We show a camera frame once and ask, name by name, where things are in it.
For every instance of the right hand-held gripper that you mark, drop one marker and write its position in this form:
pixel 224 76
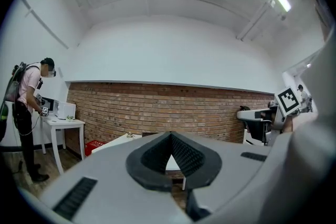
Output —
pixel 287 101

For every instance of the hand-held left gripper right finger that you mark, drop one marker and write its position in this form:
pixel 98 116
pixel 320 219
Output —
pixel 210 168

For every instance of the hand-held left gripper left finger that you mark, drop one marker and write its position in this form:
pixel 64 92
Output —
pixel 136 168

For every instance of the person's right forearm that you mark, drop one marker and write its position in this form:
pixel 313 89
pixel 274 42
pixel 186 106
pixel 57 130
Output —
pixel 288 124

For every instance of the red crate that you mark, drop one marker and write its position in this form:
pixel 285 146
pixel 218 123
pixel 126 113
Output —
pixel 94 147

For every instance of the white box on table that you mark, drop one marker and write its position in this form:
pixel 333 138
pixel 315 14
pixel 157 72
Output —
pixel 65 110

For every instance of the small cream-green leafy plant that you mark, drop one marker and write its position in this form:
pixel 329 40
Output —
pixel 129 135

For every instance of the person's pale shirt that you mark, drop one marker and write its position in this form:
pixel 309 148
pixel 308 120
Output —
pixel 323 86

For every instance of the small green plant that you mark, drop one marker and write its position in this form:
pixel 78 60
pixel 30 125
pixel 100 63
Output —
pixel 70 118

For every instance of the white side table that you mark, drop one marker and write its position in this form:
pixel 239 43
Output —
pixel 63 124

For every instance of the black appliance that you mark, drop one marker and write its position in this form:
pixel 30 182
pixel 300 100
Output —
pixel 48 105

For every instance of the black bag with green stripe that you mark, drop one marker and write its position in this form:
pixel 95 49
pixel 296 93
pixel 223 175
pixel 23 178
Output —
pixel 3 120

